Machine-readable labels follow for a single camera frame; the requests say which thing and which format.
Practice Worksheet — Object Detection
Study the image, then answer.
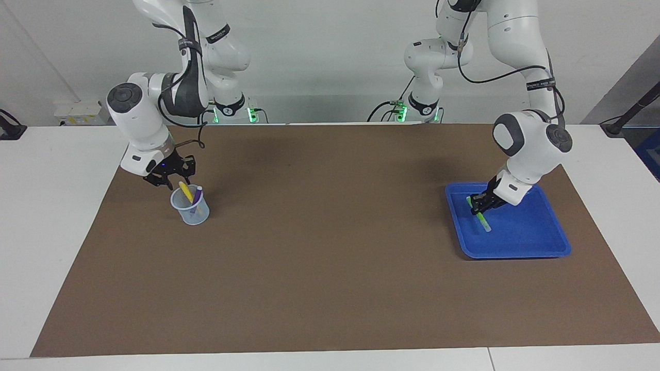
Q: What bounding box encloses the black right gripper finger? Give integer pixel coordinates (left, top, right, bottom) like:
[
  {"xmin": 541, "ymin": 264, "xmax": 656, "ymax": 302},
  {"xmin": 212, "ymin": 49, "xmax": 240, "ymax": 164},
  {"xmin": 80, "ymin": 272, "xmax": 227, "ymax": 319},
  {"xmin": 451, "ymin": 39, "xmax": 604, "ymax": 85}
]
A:
[
  {"xmin": 178, "ymin": 156, "xmax": 196, "ymax": 184},
  {"xmin": 143, "ymin": 174, "xmax": 173, "ymax": 191}
]

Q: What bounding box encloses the green pen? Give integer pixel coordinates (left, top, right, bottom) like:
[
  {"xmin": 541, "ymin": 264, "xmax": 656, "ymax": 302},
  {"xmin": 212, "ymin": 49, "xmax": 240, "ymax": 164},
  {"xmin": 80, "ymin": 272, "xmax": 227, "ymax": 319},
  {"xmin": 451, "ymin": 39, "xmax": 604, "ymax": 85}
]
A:
[{"xmin": 466, "ymin": 196, "xmax": 492, "ymax": 233}]

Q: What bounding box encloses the blue plastic tray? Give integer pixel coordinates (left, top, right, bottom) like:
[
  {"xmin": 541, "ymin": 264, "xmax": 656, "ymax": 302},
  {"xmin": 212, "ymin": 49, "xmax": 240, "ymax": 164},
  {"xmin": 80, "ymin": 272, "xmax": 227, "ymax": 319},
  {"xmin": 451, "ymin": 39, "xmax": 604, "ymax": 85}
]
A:
[{"xmin": 444, "ymin": 181, "xmax": 572, "ymax": 259}]

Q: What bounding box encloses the pale blue mesh pen cup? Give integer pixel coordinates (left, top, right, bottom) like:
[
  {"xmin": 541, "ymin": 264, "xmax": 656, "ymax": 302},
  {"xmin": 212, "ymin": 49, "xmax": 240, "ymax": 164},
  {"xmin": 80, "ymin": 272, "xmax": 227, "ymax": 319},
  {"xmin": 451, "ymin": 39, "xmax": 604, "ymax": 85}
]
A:
[{"xmin": 170, "ymin": 185, "xmax": 210, "ymax": 226}]

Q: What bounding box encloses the brown table mat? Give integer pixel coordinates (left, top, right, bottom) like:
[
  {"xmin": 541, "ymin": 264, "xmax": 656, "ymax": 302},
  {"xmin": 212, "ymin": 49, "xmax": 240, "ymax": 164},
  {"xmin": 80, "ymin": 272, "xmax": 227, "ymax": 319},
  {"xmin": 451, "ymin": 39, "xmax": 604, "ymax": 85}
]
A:
[{"xmin": 30, "ymin": 124, "xmax": 660, "ymax": 358}]

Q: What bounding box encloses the black table clamp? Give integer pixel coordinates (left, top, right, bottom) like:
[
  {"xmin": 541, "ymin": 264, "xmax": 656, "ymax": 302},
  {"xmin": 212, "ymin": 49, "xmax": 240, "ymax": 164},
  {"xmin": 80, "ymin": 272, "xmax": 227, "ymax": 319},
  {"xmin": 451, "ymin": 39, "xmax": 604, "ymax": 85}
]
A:
[{"xmin": 0, "ymin": 109, "xmax": 27, "ymax": 141}]

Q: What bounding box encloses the blue crate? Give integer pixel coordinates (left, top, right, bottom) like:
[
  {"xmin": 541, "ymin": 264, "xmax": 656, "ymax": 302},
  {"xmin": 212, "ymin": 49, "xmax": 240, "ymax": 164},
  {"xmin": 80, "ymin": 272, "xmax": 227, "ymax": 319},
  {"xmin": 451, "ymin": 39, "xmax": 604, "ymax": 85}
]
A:
[{"xmin": 635, "ymin": 129, "xmax": 660, "ymax": 181}]

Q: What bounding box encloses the black stand pole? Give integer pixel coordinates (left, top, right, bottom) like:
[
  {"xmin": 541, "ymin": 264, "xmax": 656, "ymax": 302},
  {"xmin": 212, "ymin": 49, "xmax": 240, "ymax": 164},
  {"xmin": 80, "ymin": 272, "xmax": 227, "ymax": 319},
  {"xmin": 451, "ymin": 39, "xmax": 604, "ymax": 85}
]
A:
[{"xmin": 600, "ymin": 82, "xmax": 660, "ymax": 137}]

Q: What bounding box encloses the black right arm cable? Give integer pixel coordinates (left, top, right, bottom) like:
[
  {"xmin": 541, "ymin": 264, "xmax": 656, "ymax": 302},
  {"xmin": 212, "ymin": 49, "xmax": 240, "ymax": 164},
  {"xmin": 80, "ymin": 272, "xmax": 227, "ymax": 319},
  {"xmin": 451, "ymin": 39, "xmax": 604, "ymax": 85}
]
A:
[{"xmin": 152, "ymin": 21, "xmax": 209, "ymax": 150}]

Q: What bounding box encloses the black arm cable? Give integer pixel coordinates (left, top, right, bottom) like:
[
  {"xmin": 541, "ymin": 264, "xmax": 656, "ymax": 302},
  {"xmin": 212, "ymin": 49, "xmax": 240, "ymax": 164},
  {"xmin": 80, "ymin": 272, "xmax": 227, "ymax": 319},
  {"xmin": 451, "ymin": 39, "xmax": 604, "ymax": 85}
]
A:
[
  {"xmin": 456, "ymin": 0, "xmax": 566, "ymax": 127},
  {"xmin": 152, "ymin": 21, "xmax": 209, "ymax": 150}
]

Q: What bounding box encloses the white wall box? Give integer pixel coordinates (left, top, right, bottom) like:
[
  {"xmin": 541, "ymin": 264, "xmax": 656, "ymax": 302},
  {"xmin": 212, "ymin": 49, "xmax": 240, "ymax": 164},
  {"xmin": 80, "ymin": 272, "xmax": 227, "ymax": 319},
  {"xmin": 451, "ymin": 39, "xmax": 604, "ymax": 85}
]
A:
[{"xmin": 54, "ymin": 100, "xmax": 111, "ymax": 126}]

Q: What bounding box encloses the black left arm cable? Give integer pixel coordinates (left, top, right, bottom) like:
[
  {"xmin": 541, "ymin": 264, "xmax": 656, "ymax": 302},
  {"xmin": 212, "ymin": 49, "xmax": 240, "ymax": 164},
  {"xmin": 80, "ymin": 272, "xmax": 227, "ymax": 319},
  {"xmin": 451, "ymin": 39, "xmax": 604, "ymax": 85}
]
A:
[{"xmin": 456, "ymin": 0, "xmax": 566, "ymax": 127}]

